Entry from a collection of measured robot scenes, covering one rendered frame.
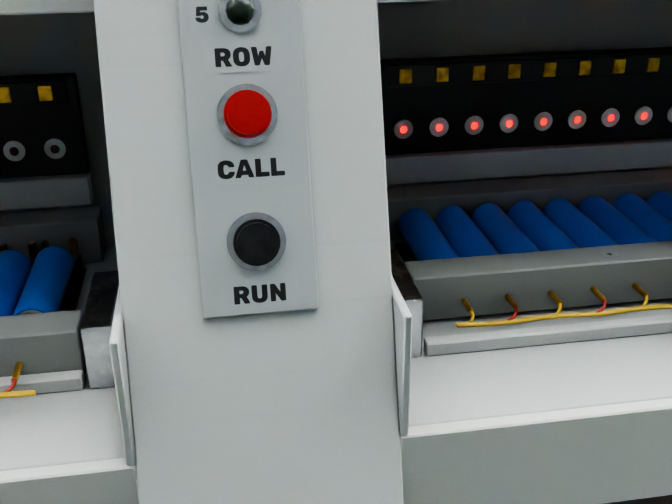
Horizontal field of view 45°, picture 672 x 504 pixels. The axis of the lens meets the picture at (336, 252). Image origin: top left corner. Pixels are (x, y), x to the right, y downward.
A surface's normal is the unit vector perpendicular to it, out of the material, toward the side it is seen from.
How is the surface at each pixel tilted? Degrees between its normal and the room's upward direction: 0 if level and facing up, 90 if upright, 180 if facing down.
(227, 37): 90
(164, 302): 90
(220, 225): 90
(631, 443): 109
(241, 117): 90
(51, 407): 19
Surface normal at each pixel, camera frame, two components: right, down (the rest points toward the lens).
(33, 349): 0.16, 0.42
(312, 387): 0.15, 0.11
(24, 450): -0.01, -0.90
